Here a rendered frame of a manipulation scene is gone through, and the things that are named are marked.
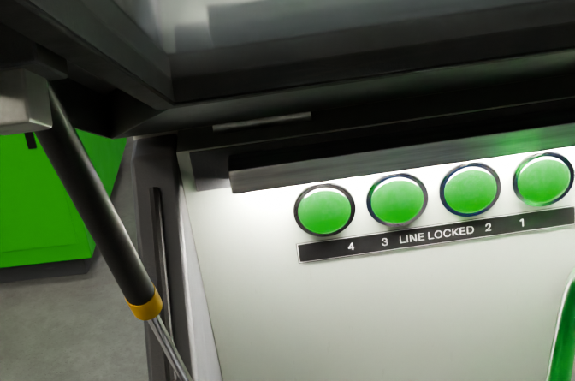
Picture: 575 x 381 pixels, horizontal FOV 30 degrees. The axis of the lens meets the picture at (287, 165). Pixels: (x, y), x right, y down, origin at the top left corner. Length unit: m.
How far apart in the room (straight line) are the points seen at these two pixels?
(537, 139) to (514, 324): 0.20
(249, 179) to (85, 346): 2.38
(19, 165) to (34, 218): 0.19
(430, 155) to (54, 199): 2.55
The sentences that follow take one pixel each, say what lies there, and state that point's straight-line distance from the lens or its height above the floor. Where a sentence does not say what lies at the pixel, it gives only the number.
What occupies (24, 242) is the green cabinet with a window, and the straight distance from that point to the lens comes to 3.42.
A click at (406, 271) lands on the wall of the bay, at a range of 0.92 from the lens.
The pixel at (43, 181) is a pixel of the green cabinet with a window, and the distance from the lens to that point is 3.30.
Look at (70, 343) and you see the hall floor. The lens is 3.21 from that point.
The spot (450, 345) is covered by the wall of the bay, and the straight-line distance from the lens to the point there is 0.98.
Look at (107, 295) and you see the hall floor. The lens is 3.37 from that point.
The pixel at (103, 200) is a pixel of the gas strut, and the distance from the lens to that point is 0.57.
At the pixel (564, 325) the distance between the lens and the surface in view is 0.67.
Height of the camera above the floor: 1.83
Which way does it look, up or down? 28 degrees down
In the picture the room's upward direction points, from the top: 9 degrees counter-clockwise
